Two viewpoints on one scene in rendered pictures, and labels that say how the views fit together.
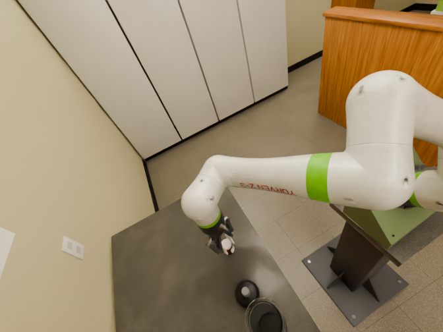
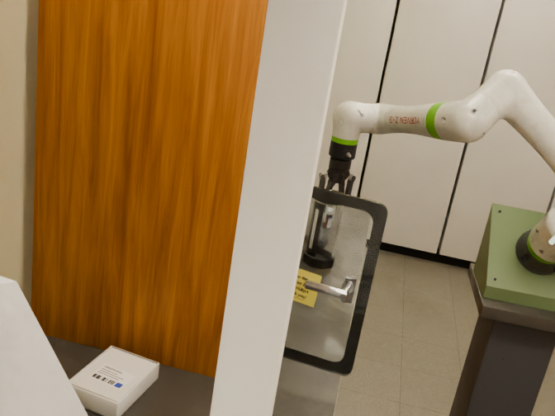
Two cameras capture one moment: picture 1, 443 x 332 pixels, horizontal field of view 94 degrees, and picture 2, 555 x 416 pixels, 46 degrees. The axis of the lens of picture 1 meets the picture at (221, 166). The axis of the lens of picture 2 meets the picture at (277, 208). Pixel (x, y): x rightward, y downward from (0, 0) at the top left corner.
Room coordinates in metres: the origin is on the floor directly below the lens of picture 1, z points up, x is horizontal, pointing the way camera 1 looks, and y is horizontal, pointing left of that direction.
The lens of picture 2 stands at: (-1.77, -0.35, 1.79)
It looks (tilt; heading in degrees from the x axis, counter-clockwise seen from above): 20 degrees down; 17
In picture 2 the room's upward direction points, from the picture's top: 9 degrees clockwise
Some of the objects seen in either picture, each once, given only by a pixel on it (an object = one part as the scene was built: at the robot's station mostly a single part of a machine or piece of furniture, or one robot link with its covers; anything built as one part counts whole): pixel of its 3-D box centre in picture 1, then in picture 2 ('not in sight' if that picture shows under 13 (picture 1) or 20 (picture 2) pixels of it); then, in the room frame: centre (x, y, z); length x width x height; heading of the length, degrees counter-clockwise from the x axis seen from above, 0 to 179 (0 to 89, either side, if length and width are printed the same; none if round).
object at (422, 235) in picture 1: (389, 210); (524, 298); (0.30, -0.59, 0.92); 0.32 x 0.32 x 0.04; 11
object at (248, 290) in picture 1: (246, 292); not in sight; (0.20, 0.09, 0.97); 0.09 x 0.09 x 0.07
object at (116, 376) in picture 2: not in sight; (113, 380); (-0.79, 0.23, 0.96); 0.16 x 0.12 x 0.04; 0
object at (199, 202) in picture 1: (202, 202); (349, 121); (0.40, 0.10, 1.33); 0.13 x 0.11 x 0.14; 136
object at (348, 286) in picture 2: not in sight; (329, 286); (-0.58, -0.13, 1.20); 0.10 x 0.05 x 0.03; 91
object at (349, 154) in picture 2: (211, 220); (343, 149); (0.39, 0.10, 1.23); 0.12 x 0.09 x 0.06; 39
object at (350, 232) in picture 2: not in sight; (298, 276); (-0.55, -0.05, 1.19); 0.30 x 0.01 x 0.40; 91
